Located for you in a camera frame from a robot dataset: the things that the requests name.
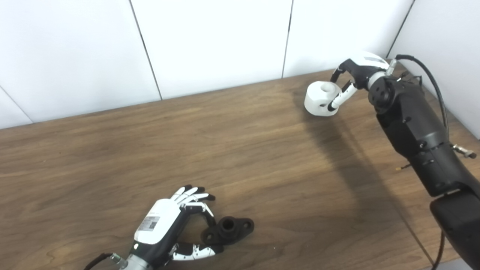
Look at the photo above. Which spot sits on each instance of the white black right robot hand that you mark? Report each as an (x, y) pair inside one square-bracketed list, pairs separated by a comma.
[(365, 65)]

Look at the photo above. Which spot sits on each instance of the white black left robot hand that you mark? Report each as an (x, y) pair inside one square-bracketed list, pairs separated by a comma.
[(157, 221)]

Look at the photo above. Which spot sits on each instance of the round white piece with holes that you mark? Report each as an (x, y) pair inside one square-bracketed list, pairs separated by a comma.
[(315, 101)]

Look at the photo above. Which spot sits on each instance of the black flanged holder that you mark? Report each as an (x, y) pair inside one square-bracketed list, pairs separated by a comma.
[(236, 232)]

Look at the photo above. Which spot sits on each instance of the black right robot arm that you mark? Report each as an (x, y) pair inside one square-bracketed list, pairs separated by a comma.
[(416, 127)]

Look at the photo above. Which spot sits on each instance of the silver plug connector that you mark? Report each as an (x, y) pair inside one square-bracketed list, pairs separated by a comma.
[(467, 152)]

